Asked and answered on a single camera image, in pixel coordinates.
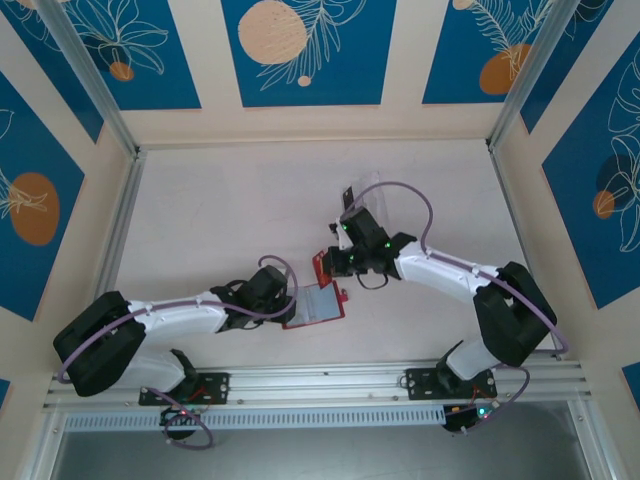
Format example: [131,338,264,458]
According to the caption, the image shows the red leather card holder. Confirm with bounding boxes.
[280,282,351,332]

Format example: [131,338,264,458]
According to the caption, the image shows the clear plastic card rack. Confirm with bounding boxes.
[341,169,392,236]

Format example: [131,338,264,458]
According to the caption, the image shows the black electronics board with LEDs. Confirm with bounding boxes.
[158,404,204,444]
[442,402,501,435]

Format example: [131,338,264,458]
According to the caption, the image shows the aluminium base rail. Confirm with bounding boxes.
[42,354,594,411]

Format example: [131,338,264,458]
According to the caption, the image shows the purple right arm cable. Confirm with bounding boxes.
[352,180,571,435]

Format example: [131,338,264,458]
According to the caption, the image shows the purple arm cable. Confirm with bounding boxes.
[58,255,300,450]
[352,180,571,435]

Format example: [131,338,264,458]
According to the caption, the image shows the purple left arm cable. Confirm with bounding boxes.
[58,255,300,450]

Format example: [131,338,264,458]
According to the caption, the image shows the white slotted cable duct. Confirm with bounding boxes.
[63,405,446,432]

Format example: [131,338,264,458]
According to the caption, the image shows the aluminium side rail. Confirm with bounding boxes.
[487,144,561,359]
[74,149,147,371]

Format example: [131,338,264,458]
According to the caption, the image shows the aluminium frame post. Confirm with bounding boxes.
[485,0,589,154]
[34,0,141,159]

